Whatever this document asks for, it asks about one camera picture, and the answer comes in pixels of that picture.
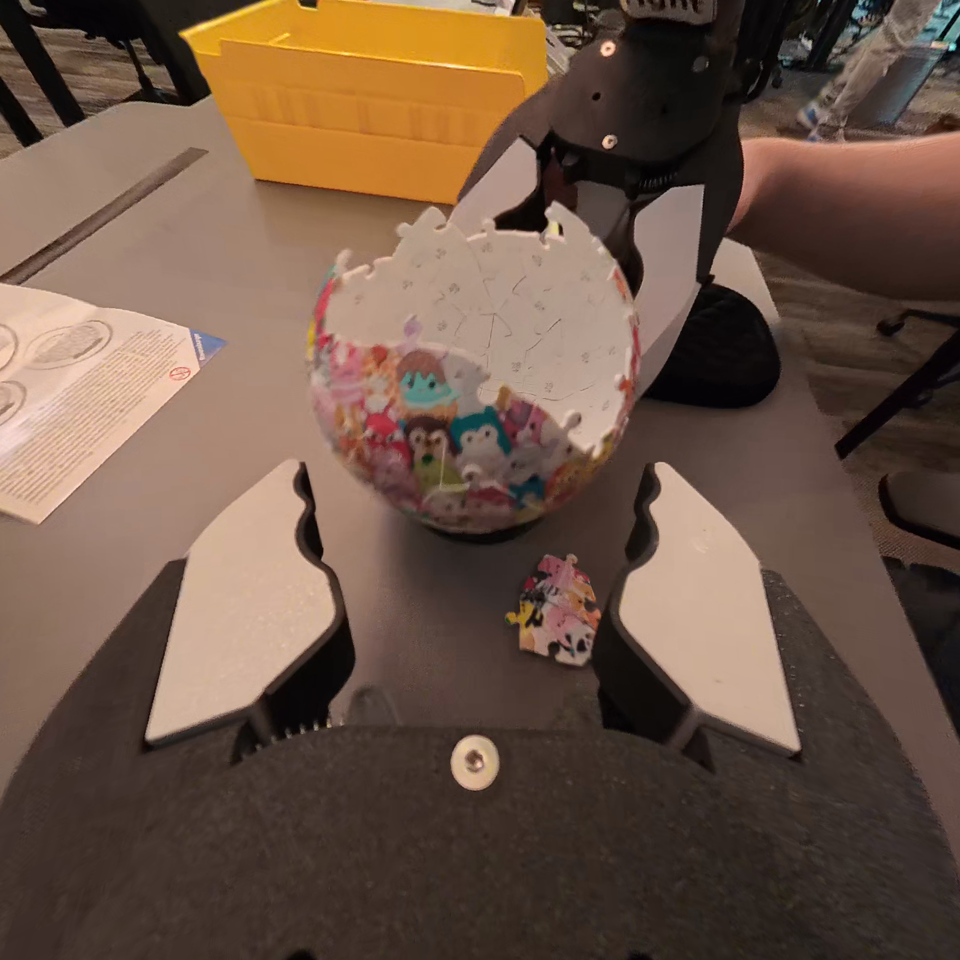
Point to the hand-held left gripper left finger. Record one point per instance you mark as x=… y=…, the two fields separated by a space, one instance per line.
x=247 y=615

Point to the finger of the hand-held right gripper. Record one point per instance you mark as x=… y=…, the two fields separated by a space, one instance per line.
x=667 y=285
x=502 y=180

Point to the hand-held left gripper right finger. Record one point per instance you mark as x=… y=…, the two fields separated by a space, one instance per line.
x=705 y=622

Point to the colourful puzzle ball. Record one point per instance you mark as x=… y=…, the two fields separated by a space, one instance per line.
x=480 y=322

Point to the joined puzzle pieces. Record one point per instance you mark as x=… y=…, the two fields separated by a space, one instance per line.
x=559 y=615

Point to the black ball stand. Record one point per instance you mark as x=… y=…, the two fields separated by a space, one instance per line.
x=480 y=534

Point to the person's right forearm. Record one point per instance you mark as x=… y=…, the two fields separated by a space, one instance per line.
x=847 y=217

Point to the black wrist rest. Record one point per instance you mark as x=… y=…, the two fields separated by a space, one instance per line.
x=720 y=352

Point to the yellow plastic bin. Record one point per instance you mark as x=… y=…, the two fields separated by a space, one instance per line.
x=360 y=127

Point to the office chair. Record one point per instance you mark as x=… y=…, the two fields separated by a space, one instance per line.
x=922 y=517

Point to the instruction leaflet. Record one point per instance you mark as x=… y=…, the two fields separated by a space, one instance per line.
x=82 y=405

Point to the black metal table frame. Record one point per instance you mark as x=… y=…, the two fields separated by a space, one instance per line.
x=45 y=82

